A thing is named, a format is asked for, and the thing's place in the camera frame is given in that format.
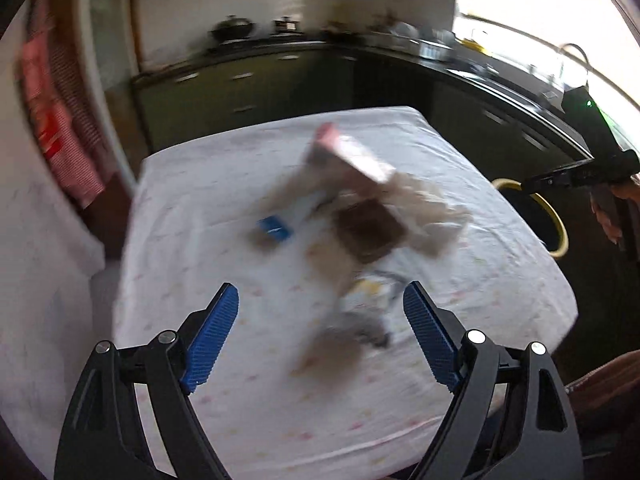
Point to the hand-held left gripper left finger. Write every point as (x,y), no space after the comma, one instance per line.
(212,335)

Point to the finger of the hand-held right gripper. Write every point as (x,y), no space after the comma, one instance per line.
(555,177)

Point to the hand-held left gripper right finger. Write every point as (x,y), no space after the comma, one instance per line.
(430,335)

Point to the blue bin with yellow rim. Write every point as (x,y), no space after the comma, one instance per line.
(562,235)

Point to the white and yellow packet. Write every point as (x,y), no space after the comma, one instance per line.
(372,287)

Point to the grey wrapper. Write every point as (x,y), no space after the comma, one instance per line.
(355,330)

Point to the small blue packet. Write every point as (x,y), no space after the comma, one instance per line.
(275,229)

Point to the red and white milk carton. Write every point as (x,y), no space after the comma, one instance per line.
(350,152)

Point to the person's right hand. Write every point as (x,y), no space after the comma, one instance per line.
(606,220)

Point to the tall steel faucet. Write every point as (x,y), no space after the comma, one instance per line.
(575,50)

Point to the white floral tablecloth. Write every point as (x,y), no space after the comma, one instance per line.
(210,185)

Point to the black kitchen countertop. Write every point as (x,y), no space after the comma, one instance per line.
(450,65)

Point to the green base cabinets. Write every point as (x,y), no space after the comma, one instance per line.
(250,95)

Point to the red checked apron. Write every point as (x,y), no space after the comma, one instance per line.
(55,135)

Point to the black wok with lid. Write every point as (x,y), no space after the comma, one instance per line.
(231,30)

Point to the small steel pot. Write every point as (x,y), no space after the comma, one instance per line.
(286,26)

